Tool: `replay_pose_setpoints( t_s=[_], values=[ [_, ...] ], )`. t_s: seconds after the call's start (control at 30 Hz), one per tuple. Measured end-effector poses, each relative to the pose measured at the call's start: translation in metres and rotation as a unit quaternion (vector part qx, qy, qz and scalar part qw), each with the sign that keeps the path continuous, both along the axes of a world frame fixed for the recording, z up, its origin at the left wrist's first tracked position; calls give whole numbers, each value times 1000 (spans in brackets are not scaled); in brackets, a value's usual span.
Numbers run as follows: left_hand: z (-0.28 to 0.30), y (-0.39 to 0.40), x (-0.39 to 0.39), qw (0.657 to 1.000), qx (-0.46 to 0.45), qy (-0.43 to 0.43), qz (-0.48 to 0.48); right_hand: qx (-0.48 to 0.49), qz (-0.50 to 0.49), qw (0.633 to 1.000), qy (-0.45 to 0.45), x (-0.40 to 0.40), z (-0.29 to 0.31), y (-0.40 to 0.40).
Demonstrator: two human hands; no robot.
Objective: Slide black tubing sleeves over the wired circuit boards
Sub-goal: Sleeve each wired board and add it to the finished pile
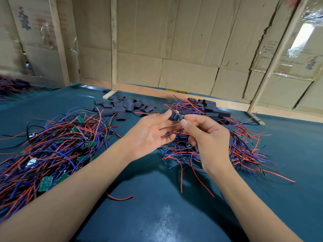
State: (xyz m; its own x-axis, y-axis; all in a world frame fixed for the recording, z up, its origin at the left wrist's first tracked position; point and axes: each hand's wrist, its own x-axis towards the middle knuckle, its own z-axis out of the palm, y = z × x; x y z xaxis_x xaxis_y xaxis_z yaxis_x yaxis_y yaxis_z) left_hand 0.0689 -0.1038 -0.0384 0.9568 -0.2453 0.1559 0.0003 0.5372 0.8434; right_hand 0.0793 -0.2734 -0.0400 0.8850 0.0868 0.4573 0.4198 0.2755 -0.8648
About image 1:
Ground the person's right hand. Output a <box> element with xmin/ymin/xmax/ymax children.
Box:
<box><xmin>180</xmin><ymin>114</ymin><xmax>233</xmax><ymax>176</ymax></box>

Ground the person's left hand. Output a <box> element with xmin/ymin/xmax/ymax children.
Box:
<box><xmin>121</xmin><ymin>109</ymin><xmax>177</xmax><ymax>163</ymax></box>

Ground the pile of sleeved wired boards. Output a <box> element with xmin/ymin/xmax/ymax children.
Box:
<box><xmin>159</xmin><ymin>97</ymin><xmax>297</xmax><ymax>197</ymax></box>

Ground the pile of black sleeve pieces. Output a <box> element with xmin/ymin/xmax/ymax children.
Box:
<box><xmin>93</xmin><ymin>95</ymin><xmax>157</xmax><ymax>121</ymax></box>

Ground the pile of unsleeved wired boards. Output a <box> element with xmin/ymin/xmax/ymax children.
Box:
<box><xmin>0</xmin><ymin>109</ymin><xmax>134</xmax><ymax>220</ymax></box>

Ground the wire pile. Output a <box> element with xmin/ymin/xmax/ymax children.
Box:
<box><xmin>0</xmin><ymin>75</ymin><xmax>38</xmax><ymax>101</ymax></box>

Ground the person's left forearm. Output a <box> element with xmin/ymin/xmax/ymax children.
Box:
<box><xmin>0</xmin><ymin>141</ymin><xmax>137</xmax><ymax>242</ymax></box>

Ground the person's right forearm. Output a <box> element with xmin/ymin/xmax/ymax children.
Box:
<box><xmin>207</xmin><ymin>164</ymin><xmax>303</xmax><ymax>242</ymax></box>

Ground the wooden ledge board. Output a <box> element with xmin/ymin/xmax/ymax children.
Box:
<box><xmin>80</xmin><ymin>78</ymin><xmax>323</xmax><ymax>124</ymax></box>

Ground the clear plastic sheet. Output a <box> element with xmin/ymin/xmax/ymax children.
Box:
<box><xmin>285</xmin><ymin>5</ymin><xmax>323</xmax><ymax>81</ymax></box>

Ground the thin wooden post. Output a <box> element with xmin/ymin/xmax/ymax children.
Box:
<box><xmin>102</xmin><ymin>0</ymin><xmax>118</xmax><ymax>100</ymax></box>

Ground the pale slanted wooden post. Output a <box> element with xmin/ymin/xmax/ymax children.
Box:
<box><xmin>247</xmin><ymin>0</ymin><xmax>311</xmax><ymax>125</ymax></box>

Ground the wide wooden post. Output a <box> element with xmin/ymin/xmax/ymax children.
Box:
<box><xmin>48</xmin><ymin>0</ymin><xmax>71</xmax><ymax>88</ymax></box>

